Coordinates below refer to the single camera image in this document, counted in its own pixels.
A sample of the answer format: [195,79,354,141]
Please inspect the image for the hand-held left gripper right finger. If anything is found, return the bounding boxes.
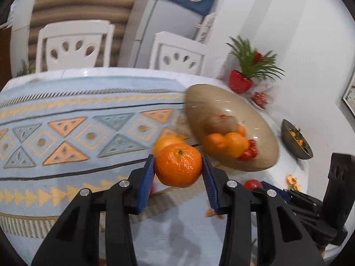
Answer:
[201,154,325,266]

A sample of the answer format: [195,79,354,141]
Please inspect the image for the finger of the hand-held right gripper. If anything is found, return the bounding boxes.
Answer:
[290,208,348,245]
[261,181,324,214]

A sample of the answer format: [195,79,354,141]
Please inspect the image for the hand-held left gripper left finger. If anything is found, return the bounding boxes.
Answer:
[31,154,156,266]

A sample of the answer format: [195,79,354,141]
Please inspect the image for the large orange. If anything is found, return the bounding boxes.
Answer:
[224,132,250,158]
[153,135,185,157]

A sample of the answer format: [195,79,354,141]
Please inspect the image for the amber glass fruit bowl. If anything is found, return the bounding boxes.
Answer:
[185,84,278,172]

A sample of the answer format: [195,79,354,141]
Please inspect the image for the orange peel piece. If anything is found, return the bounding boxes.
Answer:
[286,174,301,192]

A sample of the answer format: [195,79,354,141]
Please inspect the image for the dark bowl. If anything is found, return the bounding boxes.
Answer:
[281,119,313,160]

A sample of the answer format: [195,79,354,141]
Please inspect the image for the orange peels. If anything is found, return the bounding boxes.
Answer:
[288,129,308,151]

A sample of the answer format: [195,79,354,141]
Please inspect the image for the brown kiwi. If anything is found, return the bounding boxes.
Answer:
[205,115,239,133]

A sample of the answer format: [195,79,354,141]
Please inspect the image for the small red lidded dish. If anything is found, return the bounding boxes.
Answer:
[251,91,269,110]

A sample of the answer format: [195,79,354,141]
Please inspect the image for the green plant in red pot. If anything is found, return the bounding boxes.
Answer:
[226,35,286,95]

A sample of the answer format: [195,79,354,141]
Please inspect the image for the patterned blue table runner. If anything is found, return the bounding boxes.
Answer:
[0,76,222,266]

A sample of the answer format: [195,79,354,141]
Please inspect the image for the white dining chair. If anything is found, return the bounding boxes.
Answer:
[149,31,207,76]
[35,20,115,73]

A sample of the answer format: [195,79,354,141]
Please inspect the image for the white hanging ornament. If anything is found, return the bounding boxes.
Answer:
[195,12,217,44]

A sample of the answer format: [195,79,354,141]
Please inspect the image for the white refrigerator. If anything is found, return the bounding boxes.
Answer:
[129,0,206,68]

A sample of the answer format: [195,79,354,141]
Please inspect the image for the small green plant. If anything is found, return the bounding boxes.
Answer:
[15,59,36,76]

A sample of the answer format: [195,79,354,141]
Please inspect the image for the brown wooden cabinet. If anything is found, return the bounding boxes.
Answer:
[0,28,13,89]

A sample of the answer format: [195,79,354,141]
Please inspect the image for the striped brown curtain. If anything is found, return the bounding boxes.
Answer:
[28,0,145,70]

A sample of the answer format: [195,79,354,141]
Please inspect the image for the framed wall picture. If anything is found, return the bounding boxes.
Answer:
[341,75,355,119]

